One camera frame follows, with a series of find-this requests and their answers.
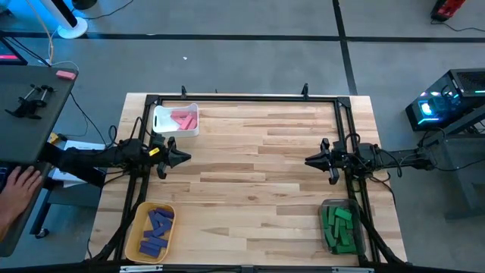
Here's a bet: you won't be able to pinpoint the black desk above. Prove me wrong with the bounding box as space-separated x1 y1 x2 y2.
0 64 80 259

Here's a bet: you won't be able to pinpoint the grey metal stand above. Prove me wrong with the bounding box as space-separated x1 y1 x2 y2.
416 109 485 221

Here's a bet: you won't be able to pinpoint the black round base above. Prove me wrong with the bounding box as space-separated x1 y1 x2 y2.
70 0 99 11

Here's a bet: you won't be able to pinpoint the white plastic bin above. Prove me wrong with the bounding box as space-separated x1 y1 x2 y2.
152 102 201 138

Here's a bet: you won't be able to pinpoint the white paper sheets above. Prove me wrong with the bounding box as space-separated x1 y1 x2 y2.
51 139 108 190

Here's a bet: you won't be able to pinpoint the red tool box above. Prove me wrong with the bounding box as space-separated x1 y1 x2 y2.
430 0 467 23

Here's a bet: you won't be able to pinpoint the black aluminium table frame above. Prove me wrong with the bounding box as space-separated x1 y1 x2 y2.
89 83 408 273

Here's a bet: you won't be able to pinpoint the computer tower with lights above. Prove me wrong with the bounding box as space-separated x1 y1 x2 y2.
405 67 485 133

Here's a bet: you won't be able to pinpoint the person's hand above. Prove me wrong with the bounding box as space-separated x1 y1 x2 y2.
0 165 44 228

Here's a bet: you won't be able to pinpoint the yellow plastic bin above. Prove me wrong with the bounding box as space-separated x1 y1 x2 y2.
124 201 177 265

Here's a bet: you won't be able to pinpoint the white stand with black pole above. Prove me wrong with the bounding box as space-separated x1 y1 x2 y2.
37 0 89 40

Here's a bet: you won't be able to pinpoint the dark screen with red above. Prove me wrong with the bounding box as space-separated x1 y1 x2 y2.
0 36 29 67

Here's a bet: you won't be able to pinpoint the black clamp tool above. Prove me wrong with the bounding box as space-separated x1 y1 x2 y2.
4 83 58 121

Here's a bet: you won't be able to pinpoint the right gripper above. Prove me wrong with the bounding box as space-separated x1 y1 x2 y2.
305 137 357 186

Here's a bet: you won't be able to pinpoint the small pink eraser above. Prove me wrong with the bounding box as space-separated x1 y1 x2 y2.
55 69 78 81

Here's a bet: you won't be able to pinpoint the clear grey plastic bin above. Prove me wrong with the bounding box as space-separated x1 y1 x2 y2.
318 198 367 256

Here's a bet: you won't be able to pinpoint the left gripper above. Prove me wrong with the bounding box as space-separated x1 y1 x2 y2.
149 136 192 180

